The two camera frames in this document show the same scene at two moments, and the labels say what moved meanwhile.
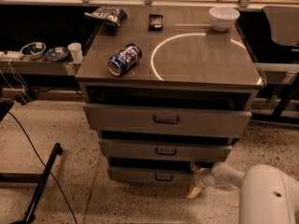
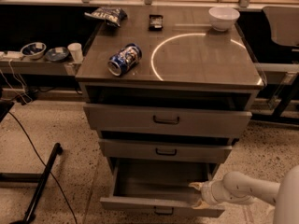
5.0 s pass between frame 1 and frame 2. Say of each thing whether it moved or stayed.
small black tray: stayed
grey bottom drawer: moved
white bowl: stayed
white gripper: moved
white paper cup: stayed
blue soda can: stayed
